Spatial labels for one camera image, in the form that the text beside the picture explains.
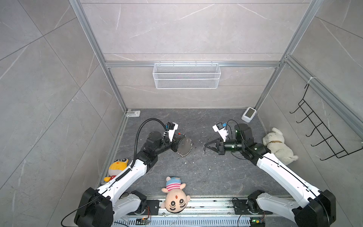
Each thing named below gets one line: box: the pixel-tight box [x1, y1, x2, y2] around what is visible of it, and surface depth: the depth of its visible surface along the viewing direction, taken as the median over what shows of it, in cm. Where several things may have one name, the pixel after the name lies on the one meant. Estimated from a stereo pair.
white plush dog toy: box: [262, 127, 299, 166], surface depth 89 cm
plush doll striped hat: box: [160, 176, 191, 214], surface depth 72 cm
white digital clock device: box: [241, 106, 257, 123], surface depth 113 cm
